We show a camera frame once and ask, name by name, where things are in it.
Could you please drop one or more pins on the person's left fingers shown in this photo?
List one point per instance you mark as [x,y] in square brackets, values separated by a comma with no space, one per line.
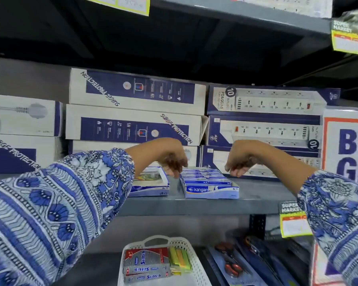
[176,168]

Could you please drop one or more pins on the blue power strip box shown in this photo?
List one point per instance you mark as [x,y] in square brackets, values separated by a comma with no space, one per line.
[214,159]
[271,99]
[265,129]

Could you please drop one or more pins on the blue stapler box with window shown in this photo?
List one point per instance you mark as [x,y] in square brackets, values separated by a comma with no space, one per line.
[150,183]

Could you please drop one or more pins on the green yellow sticky notes pack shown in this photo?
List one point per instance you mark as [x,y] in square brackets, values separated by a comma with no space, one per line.
[180,260]

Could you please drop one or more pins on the person's left forearm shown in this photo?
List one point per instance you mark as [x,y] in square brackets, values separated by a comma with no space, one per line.
[62,205]

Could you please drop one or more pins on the person's right forearm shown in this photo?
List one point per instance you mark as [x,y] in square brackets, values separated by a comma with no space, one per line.
[331,211]

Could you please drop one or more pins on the stack of blue staple packets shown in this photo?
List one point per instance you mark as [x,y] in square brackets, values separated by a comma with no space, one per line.
[208,186]

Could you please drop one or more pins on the grey metal shelf board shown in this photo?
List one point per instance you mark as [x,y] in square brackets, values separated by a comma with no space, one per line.
[173,204]
[241,16]

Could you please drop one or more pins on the person's left hand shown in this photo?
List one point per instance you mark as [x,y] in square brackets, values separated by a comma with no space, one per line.
[168,151]

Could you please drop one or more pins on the white plastic basket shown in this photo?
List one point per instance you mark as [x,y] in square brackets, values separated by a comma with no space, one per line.
[197,271]

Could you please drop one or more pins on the plain grey cardboard box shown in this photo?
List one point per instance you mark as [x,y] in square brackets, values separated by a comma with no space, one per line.
[26,75]

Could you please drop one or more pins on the white box with plug picture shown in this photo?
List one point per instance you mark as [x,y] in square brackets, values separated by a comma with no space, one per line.
[24,116]

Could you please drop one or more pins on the orange scissors in blue pack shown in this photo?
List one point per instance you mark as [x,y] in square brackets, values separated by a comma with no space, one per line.
[231,265]

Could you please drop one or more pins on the person's right fingers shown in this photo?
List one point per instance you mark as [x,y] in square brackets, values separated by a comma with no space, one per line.
[235,169]

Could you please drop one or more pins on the dark scissors in blue pack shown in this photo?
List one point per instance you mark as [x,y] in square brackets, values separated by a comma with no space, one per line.
[271,265]

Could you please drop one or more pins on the white sign with orange border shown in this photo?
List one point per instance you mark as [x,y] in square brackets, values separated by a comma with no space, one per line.
[346,145]

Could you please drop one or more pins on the white red sign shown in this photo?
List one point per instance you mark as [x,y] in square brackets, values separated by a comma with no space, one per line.
[320,271]

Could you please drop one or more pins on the black shelf bracket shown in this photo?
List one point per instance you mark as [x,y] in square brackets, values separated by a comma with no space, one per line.
[257,226]

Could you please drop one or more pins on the red grey glue stick packet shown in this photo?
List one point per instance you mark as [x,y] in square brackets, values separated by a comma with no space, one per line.
[146,269]
[146,256]
[147,277]

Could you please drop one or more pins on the yellow price label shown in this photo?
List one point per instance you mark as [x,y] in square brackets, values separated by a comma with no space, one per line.
[350,38]
[295,220]
[119,3]

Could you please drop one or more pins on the white blue surge protector box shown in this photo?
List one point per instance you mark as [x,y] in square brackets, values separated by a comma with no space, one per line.
[101,145]
[137,89]
[15,153]
[122,125]

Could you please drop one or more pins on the person's right hand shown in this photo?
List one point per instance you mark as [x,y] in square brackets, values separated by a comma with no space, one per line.
[244,154]

